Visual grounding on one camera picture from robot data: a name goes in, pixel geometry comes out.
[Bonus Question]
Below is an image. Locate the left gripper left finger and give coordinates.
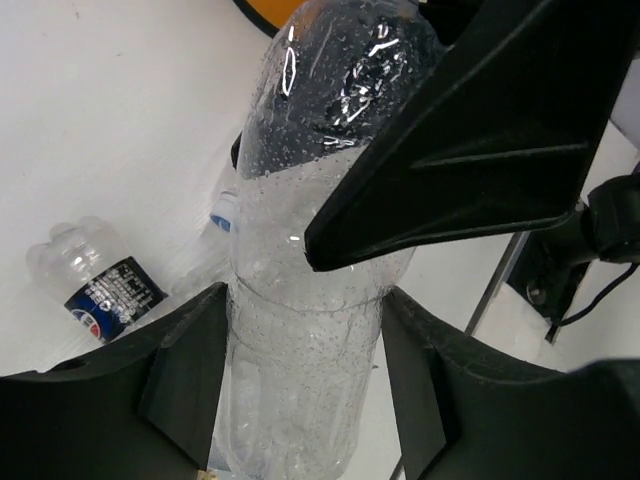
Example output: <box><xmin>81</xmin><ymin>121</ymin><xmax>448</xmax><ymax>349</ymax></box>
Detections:
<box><xmin>1</xmin><ymin>283</ymin><xmax>227</xmax><ymax>479</ymax></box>

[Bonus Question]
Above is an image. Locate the clear bottle lying centre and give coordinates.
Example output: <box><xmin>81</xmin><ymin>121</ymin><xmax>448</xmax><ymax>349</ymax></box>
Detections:
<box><xmin>171</xmin><ymin>188</ymin><xmax>238</xmax><ymax>301</ymax></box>

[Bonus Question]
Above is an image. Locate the blue label black cap bottle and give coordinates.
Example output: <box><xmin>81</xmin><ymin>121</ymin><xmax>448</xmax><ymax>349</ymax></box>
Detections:
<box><xmin>26</xmin><ymin>216</ymin><xmax>167</xmax><ymax>344</ymax></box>

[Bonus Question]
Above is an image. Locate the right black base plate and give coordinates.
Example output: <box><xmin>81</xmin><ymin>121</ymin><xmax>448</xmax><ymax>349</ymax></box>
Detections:
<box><xmin>504</xmin><ymin>199</ymin><xmax>640</xmax><ymax>346</ymax></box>

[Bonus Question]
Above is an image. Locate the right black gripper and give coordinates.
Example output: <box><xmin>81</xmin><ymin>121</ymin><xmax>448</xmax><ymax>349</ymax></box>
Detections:
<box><xmin>305</xmin><ymin>1</ymin><xmax>639</xmax><ymax>272</ymax></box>

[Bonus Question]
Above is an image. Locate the clear bottle white cap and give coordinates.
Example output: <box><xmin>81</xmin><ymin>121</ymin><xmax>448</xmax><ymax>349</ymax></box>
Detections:
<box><xmin>209</xmin><ymin>0</ymin><xmax>454</xmax><ymax>476</ymax></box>

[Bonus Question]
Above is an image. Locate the orange cylindrical bin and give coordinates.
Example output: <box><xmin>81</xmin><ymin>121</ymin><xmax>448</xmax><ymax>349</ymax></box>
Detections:
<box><xmin>233</xmin><ymin>0</ymin><xmax>305</xmax><ymax>38</ymax></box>

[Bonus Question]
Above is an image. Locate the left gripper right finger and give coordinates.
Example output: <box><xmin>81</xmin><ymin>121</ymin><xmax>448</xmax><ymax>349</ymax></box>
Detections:
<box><xmin>382</xmin><ymin>288</ymin><xmax>639</xmax><ymax>479</ymax></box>

